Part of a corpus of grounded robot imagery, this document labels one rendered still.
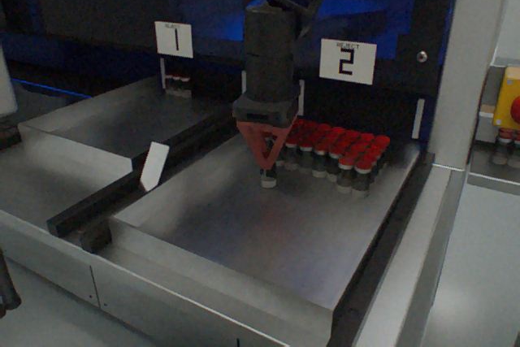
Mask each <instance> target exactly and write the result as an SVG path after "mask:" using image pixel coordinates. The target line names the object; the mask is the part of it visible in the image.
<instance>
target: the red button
mask: <svg viewBox="0 0 520 347"><path fill-rule="evenodd" d="M510 114H511V117H512V119H513V120H514V122H516V123H517V124H520V96H519V97H517V98H516V99H515V100H514V101H513V103H512V105H511V108H510Z"/></svg>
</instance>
